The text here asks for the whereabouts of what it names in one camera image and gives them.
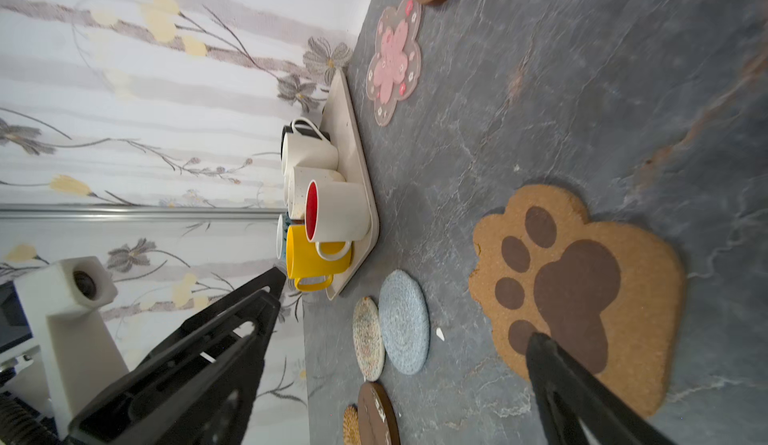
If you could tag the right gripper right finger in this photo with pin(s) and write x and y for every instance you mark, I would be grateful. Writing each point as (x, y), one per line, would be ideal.
(571, 401)

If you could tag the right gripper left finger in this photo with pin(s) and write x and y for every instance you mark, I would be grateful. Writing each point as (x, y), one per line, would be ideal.
(199, 385)

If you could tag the brown paw cork coaster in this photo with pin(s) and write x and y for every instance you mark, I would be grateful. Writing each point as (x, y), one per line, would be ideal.
(610, 294)

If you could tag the wicker rattan round coaster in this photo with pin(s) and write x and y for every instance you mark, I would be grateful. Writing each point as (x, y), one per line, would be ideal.
(350, 426)

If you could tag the multicolour woven round coaster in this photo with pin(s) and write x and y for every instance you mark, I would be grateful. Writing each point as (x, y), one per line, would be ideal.
(367, 339)

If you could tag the light blue woven coaster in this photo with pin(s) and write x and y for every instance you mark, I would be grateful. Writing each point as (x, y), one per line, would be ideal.
(404, 321)

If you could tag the glossy brown round coaster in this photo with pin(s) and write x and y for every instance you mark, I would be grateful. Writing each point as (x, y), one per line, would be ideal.
(376, 417)

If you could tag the pink flower silicone coaster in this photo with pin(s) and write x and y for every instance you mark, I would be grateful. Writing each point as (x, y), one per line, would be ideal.
(395, 67)

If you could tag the yellow mug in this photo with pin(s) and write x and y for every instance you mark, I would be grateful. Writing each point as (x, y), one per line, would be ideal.
(313, 266)

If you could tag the blue patterned mug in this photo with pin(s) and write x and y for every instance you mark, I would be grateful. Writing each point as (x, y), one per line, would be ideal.
(283, 225)

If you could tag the white mug red inside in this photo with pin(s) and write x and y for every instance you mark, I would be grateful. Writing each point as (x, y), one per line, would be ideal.
(336, 212)

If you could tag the plain white mug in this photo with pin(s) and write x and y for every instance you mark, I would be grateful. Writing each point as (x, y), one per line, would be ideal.
(327, 158)

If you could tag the black mug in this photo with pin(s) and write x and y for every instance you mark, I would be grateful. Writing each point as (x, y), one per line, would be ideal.
(303, 137)

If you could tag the beige rectangular serving tray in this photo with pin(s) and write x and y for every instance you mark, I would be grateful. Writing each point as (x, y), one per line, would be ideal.
(338, 119)

